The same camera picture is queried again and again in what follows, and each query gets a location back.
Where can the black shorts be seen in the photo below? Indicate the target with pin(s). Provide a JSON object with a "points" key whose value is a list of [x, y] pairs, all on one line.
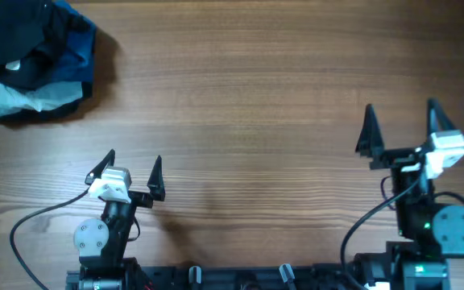
{"points": [[33, 37]]}

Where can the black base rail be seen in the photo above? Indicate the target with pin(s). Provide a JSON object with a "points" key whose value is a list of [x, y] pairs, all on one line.
{"points": [[283, 277]]}

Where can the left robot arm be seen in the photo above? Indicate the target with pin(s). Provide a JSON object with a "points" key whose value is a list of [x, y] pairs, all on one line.
{"points": [[101, 242]]}

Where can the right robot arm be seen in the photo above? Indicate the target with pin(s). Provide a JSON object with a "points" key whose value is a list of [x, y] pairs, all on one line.
{"points": [[433, 232]]}

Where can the blue crumpled garment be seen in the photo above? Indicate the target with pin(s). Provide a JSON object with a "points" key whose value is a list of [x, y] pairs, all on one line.
{"points": [[78, 56]]}

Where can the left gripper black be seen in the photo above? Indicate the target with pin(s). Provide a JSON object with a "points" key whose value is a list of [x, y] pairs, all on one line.
{"points": [[138, 196]]}

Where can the light blue white garment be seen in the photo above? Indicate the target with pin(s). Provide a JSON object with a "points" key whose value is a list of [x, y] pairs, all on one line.
{"points": [[14, 96]]}

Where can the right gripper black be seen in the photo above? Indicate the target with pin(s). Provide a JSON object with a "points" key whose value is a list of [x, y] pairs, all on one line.
{"points": [[397, 158]]}

